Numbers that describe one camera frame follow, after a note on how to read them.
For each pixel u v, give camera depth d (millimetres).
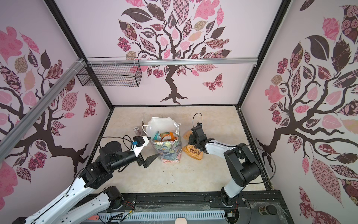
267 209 640
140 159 561
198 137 726
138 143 520
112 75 1217
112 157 480
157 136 890
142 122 1071
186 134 957
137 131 977
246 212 709
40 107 608
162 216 700
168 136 920
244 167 456
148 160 567
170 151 761
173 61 932
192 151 897
